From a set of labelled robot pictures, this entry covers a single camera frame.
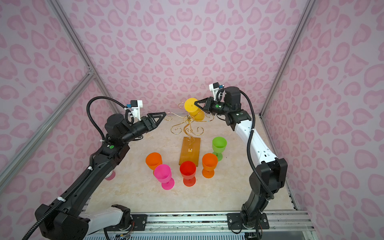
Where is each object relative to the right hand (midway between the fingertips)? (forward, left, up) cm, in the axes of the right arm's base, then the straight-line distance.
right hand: (196, 102), depth 70 cm
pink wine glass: (-22, +18, -30) cm, 42 cm away
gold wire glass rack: (+2, +6, -41) cm, 42 cm away
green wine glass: (-3, -13, -32) cm, 35 cm away
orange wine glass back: (-16, -7, -28) cm, 33 cm away
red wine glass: (-22, +4, -28) cm, 35 cm away
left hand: (-8, +14, +1) cm, 16 cm away
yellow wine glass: (+1, 0, -8) cm, 8 cm away
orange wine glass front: (-17, +23, -25) cm, 38 cm away
